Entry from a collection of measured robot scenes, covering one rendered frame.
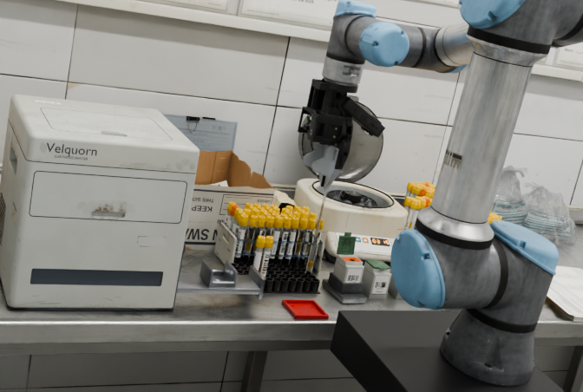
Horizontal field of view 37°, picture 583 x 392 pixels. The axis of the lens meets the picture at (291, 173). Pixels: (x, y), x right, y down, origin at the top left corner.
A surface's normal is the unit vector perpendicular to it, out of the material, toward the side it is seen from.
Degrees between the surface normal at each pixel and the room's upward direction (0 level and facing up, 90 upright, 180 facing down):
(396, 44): 90
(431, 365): 4
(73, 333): 90
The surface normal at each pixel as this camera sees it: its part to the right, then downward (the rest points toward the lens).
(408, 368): 0.22, -0.93
